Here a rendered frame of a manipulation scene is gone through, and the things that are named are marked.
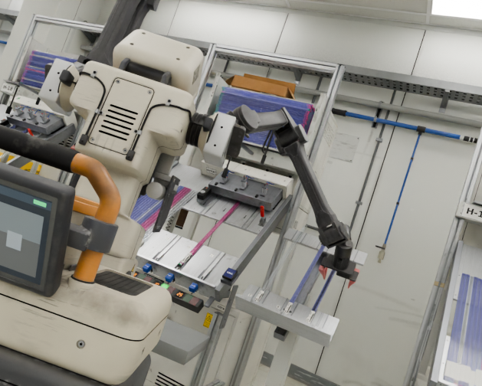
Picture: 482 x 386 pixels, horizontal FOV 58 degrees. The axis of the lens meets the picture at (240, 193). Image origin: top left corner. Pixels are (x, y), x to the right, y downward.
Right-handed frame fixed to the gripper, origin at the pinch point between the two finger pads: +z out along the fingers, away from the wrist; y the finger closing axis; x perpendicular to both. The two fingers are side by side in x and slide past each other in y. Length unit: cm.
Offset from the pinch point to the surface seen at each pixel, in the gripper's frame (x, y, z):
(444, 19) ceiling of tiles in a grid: -270, 2, -31
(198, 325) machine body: 15, 53, 42
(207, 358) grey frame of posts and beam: 38, 34, 22
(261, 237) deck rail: -14.0, 37.2, 5.3
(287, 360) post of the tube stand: 23.9, 8.0, 23.8
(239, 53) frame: -96, 91, -42
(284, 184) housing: -47, 41, -1
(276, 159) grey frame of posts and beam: -57, 50, -7
